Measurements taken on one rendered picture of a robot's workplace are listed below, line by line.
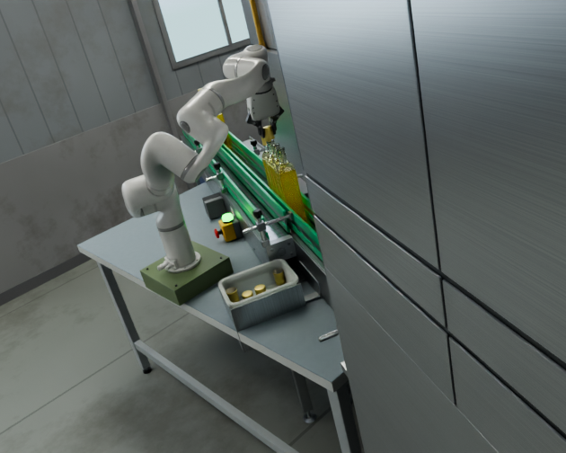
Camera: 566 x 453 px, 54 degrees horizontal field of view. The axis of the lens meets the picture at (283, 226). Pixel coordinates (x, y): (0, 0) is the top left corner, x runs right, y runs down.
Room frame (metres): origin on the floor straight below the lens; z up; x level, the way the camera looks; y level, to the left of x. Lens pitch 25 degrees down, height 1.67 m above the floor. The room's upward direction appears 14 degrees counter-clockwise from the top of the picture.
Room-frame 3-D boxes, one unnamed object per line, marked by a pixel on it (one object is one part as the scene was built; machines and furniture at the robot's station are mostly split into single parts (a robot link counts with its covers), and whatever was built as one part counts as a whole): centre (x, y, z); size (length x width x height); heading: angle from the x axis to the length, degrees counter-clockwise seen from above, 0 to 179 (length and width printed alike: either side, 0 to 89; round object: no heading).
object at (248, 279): (1.46, 0.11, 0.80); 0.22 x 0.17 x 0.09; 103
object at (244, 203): (2.48, 0.25, 0.92); 1.75 x 0.01 x 0.08; 13
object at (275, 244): (1.60, 0.03, 0.85); 0.09 x 0.04 x 0.07; 103
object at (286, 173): (1.74, -0.05, 0.99); 0.06 x 0.06 x 0.21; 14
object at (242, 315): (1.47, 0.09, 0.79); 0.27 x 0.17 x 0.08; 103
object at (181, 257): (1.74, 0.38, 0.89); 0.16 x 0.13 x 0.15; 131
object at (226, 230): (2.00, 0.21, 0.79); 0.07 x 0.07 x 0.07; 13
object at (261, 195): (2.50, 0.18, 0.92); 1.75 x 0.01 x 0.08; 13
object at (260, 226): (1.60, 0.04, 0.95); 0.17 x 0.03 x 0.12; 103
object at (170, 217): (1.73, 0.37, 1.05); 0.13 x 0.10 x 0.16; 106
